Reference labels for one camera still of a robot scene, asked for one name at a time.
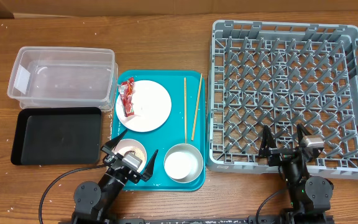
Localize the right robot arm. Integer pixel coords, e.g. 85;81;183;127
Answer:
255;124;334;223

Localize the white paper cup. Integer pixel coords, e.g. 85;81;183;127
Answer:
164;152;197;182

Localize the white round plate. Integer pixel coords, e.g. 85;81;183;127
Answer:
116;80;172;133

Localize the pink bowl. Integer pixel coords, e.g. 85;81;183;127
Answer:
114;139;147;172

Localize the grey dishwasher rack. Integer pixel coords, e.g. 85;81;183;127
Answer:
206;20;358;179

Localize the grey bowl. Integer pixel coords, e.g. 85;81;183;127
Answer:
163;143;204;184

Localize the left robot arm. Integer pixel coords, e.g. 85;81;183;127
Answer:
71;132;158;223

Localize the right wooden chopstick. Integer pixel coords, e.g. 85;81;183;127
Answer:
191;73;203;141

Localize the black plastic tray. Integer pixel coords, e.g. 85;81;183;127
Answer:
11;107;102;166

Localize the teal serving tray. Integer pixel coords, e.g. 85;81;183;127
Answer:
117;70;207;191

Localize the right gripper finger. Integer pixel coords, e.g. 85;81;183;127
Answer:
260;125;277;150
296;123;311;140

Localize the clear plastic storage bin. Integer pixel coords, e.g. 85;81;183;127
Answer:
7;46;118;111

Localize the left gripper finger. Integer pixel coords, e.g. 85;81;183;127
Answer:
142;149;158;181
104;129;127;149

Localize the left wooden chopstick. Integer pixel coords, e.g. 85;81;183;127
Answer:
183;77;187;143

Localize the red snack wrapper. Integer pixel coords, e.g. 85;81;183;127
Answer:
119;77;134;117

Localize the wooden chopstick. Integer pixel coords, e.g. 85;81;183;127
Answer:
191;73;203;141
183;77;187;143

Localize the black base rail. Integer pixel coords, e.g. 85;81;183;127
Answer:
59;215;335;224

